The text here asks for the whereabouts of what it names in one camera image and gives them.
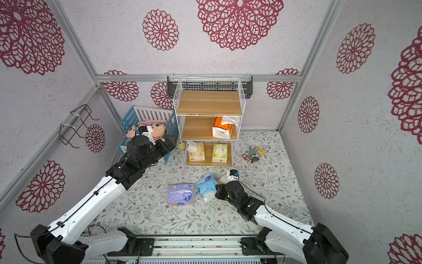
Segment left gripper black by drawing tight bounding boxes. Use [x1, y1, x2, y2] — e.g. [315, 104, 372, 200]
[139, 133, 178, 172]

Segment yellow tissue pack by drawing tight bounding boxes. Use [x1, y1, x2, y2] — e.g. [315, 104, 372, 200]
[218, 175, 233, 184]

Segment light blue tissue pack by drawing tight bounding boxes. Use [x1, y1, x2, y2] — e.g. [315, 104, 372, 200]
[196, 174, 218, 202]

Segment purple tissue pack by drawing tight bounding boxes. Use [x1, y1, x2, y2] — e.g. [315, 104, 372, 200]
[167, 183, 195, 206]

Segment orange tissue pack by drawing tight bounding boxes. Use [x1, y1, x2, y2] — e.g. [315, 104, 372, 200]
[212, 116, 240, 140]

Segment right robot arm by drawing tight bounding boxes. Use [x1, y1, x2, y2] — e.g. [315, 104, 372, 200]
[215, 181, 349, 264]

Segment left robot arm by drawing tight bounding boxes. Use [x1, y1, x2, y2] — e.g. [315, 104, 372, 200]
[29, 134, 178, 264]

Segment green tissue pack bottom shelf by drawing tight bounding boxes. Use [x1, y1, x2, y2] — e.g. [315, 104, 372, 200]
[212, 143, 228, 163]

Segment beige tissue pack bottom shelf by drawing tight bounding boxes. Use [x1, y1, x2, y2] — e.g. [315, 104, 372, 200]
[186, 141, 206, 162]

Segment plush doll pink hat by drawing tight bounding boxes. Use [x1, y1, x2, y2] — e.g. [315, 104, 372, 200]
[138, 119, 167, 141]

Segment plush doll orange outfit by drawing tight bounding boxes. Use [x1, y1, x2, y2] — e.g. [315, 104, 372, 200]
[126, 124, 138, 139]

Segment grey plush toy with scissors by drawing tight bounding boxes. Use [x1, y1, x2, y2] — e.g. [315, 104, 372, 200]
[242, 147, 266, 164]

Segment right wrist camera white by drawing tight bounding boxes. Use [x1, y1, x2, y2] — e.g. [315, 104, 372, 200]
[226, 169, 239, 182]

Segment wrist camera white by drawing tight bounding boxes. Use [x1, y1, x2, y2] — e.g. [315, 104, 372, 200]
[136, 125, 155, 144]
[226, 169, 239, 182]

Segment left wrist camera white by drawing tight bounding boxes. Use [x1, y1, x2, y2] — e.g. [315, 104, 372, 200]
[136, 125, 155, 144]

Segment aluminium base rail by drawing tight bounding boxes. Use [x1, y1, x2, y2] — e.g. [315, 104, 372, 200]
[57, 234, 337, 264]

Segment white wire three-tier shelf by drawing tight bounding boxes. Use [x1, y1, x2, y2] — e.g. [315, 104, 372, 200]
[173, 85, 246, 167]

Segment dark grey wall shelf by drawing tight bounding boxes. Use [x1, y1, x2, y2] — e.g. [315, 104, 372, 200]
[167, 76, 253, 99]

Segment black wire wall rack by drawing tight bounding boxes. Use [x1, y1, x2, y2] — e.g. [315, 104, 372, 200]
[58, 104, 99, 149]

